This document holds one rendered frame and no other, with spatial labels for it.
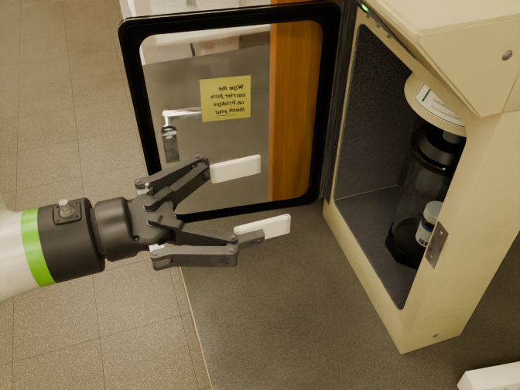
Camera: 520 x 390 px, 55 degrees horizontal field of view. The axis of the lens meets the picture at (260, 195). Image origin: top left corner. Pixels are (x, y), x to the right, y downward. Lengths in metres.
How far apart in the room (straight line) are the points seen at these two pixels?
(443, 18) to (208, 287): 0.63
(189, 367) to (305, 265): 1.03
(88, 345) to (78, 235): 1.44
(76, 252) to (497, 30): 0.46
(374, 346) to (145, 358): 1.20
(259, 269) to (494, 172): 0.49
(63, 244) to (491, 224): 0.50
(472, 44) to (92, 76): 3.03
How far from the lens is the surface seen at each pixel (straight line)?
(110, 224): 0.59
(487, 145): 0.54
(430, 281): 0.70
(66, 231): 0.59
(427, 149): 0.72
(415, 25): 0.41
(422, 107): 0.65
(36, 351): 2.06
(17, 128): 3.05
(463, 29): 0.43
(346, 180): 0.92
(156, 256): 0.58
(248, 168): 0.68
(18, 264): 0.60
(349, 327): 0.87
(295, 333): 0.86
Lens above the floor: 1.69
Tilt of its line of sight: 45 degrees down
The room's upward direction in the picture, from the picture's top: straight up
